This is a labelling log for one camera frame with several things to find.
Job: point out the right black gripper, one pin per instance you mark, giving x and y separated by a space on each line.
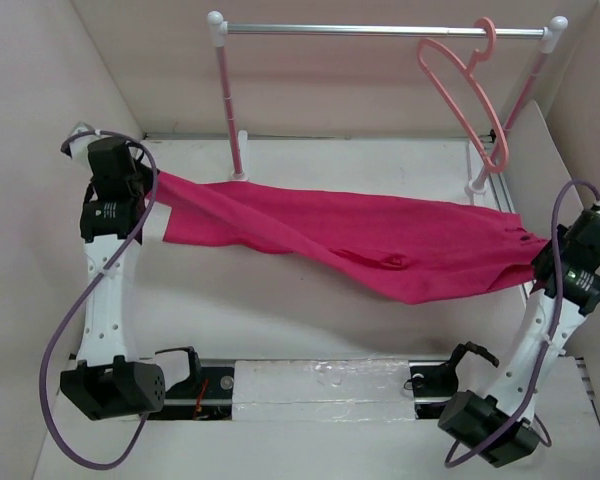
544 250

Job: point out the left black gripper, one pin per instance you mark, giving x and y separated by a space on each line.
146 174

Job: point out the magenta trousers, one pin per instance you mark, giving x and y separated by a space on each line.
410 250

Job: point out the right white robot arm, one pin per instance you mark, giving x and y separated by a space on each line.
494 421

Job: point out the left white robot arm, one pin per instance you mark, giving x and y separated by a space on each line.
110 379

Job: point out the pink plastic hanger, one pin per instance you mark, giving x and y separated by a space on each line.
489 161

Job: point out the white clothes rack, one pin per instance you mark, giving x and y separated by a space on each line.
547 37

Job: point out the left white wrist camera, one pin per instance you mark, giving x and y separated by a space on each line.
76 144

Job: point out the aluminium rail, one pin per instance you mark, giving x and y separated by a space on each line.
498 189

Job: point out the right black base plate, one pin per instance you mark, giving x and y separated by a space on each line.
431 387

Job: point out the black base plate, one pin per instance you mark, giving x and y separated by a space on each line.
209 400
431 387

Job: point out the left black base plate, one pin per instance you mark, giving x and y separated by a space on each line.
209 400

